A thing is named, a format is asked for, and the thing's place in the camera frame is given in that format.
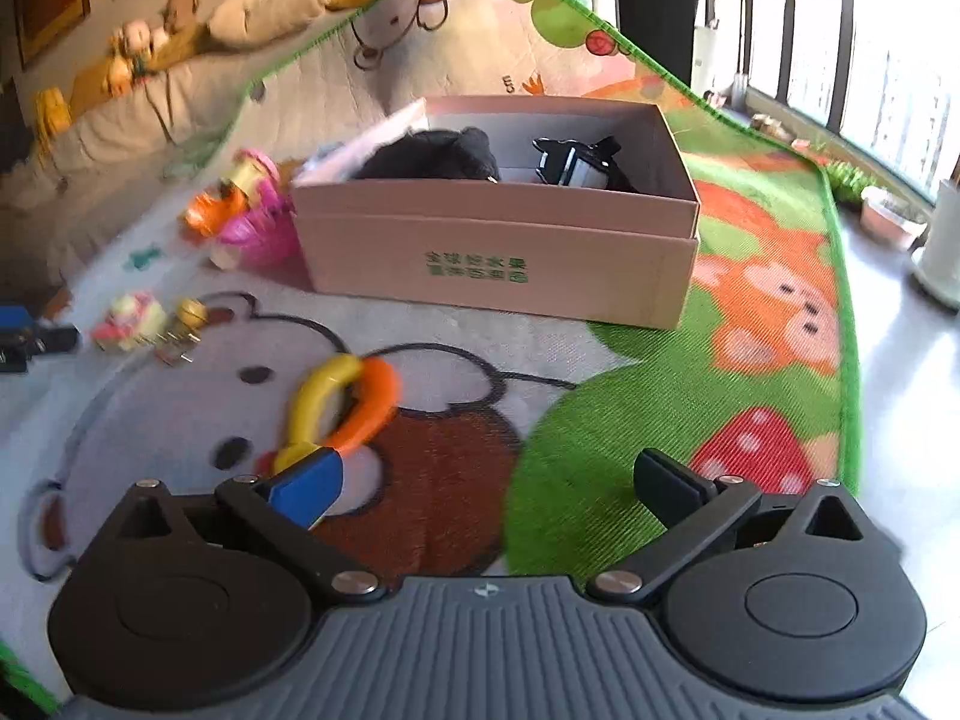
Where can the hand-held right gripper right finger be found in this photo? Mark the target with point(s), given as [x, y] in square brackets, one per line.
[664, 480]

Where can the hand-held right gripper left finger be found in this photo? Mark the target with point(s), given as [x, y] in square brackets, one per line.
[304, 491]

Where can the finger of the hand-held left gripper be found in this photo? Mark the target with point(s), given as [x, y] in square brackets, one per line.
[11, 319]
[49, 340]

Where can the small pink yellow toy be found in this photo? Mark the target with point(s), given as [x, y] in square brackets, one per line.
[127, 322]

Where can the magenta plastic toy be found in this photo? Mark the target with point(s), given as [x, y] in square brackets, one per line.
[259, 238]

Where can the pink cardboard box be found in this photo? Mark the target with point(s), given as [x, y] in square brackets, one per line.
[487, 255]

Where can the cartoon play mat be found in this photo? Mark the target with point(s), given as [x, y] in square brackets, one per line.
[450, 367]

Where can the beige covered sofa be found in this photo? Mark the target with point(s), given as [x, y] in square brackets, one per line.
[112, 135]

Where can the yellow plush toy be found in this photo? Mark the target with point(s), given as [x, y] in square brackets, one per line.
[52, 111]

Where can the plush doll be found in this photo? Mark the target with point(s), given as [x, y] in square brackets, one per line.
[131, 45]

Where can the black plastic toy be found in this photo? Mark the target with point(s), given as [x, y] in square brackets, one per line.
[574, 161]

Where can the pink plant pot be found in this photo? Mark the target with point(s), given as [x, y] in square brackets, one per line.
[889, 219]

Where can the brown plush toy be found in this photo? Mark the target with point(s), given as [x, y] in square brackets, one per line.
[180, 11]

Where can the black plush toy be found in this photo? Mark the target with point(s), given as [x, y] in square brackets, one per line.
[435, 154]

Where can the white cylindrical plant pot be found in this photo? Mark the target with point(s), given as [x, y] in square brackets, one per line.
[941, 240]

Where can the cream pillow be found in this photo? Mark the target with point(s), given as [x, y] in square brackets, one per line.
[270, 4]

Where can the white appliance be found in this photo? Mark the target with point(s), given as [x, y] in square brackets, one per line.
[706, 52]

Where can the black framed window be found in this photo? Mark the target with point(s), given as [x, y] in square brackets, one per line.
[862, 37]

